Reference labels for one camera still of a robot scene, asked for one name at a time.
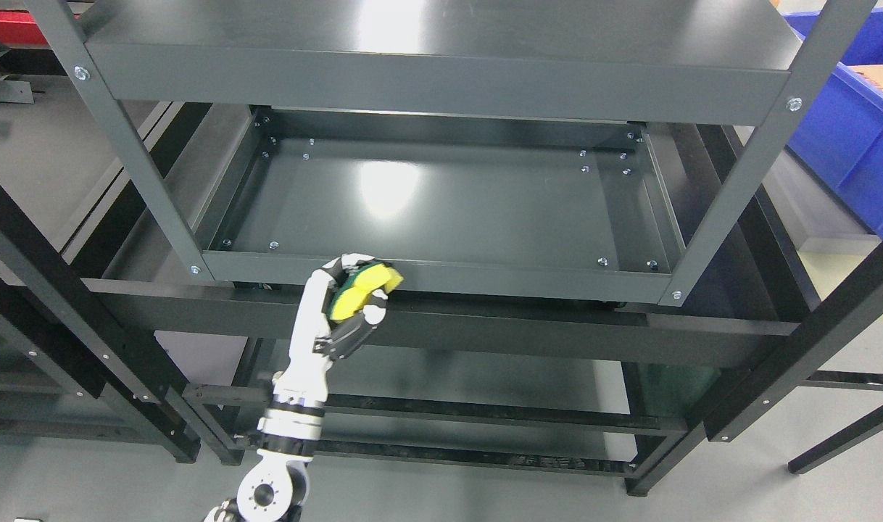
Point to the black metal shelf rack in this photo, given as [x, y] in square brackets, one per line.
[702, 348]

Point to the grey metal shelf unit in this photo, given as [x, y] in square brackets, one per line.
[164, 78]

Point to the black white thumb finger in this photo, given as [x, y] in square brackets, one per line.
[340, 340]

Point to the blue plastic bin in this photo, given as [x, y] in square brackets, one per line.
[841, 136]

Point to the red object on shelf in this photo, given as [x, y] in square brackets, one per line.
[19, 28]

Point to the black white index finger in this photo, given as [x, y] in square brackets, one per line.
[354, 260]

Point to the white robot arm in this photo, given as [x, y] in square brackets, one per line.
[278, 486]

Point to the green yellow sponge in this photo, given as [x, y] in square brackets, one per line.
[355, 292]

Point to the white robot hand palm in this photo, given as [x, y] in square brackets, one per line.
[302, 388]

